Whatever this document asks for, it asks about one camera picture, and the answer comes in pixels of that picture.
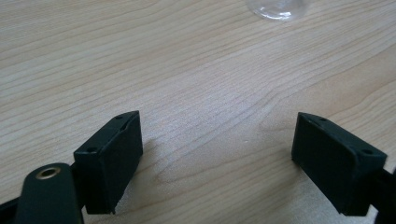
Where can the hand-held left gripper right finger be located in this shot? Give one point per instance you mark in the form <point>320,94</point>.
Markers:
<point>336,168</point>

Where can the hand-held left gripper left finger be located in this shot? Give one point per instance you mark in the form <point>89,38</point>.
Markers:
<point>107,168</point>

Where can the clear glass vessel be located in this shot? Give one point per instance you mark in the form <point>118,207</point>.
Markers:
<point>277,9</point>

